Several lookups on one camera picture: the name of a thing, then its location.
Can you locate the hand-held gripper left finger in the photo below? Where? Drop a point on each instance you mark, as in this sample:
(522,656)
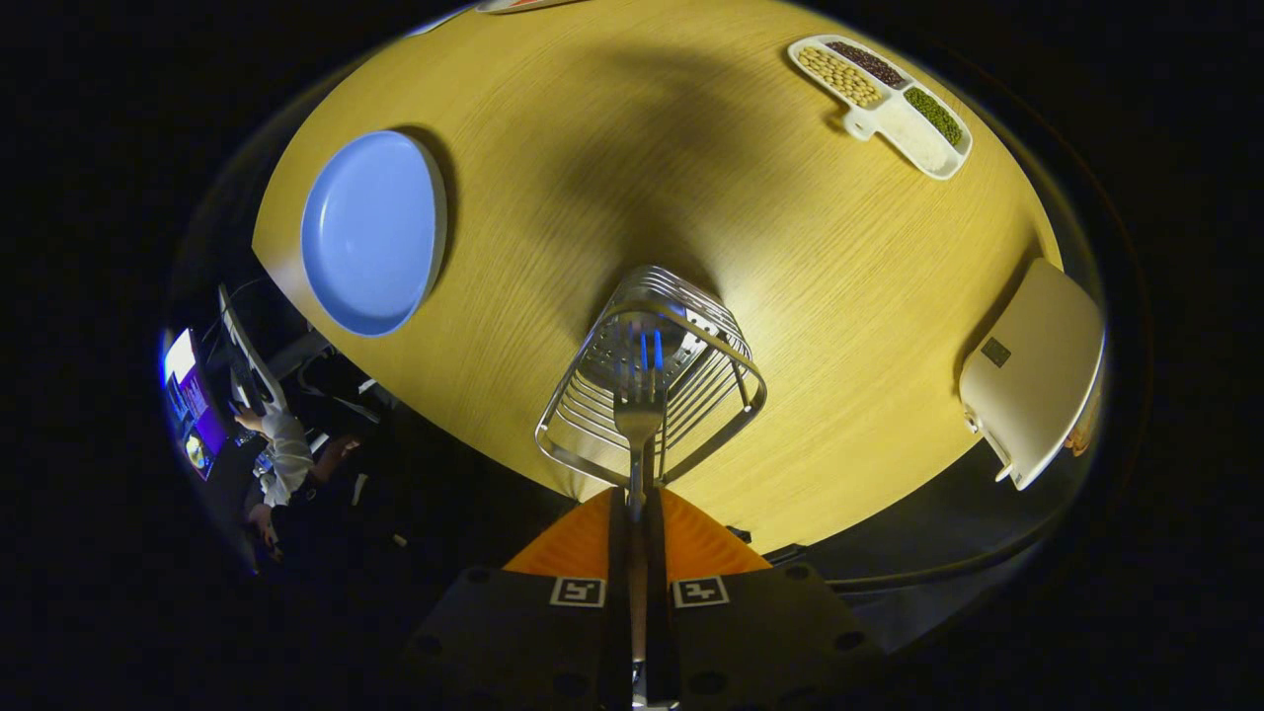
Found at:
(513,642)

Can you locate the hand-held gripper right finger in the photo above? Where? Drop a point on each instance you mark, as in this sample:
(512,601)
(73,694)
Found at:
(770,642)

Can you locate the brown bread slice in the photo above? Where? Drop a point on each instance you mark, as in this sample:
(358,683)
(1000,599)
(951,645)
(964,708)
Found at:
(1078,439)

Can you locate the white metal stand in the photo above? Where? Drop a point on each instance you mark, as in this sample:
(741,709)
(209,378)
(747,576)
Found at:
(252,365)

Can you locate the white toaster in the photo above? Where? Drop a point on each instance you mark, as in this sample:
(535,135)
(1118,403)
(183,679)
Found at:
(1037,365)

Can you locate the lit computer monitor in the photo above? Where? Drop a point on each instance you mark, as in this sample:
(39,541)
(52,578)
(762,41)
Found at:
(188,395)

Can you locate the blue round plate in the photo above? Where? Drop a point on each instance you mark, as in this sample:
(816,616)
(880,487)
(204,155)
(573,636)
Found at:
(370,232)

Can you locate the pile of white rice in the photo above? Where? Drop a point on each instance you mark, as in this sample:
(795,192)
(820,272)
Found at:
(913,138)

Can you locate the white divided tray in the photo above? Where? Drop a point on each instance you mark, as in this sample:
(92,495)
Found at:
(857,120)

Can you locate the pile of green beans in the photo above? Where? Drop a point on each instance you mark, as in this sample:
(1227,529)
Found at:
(933,116)

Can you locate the pile of yellow soybeans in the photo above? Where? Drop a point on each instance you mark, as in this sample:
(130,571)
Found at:
(839,77)

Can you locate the pile of red beans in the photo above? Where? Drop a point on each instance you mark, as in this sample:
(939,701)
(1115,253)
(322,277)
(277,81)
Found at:
(867,62)

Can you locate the oval plate with food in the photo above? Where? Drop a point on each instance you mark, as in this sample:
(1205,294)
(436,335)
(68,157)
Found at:
(523,5)

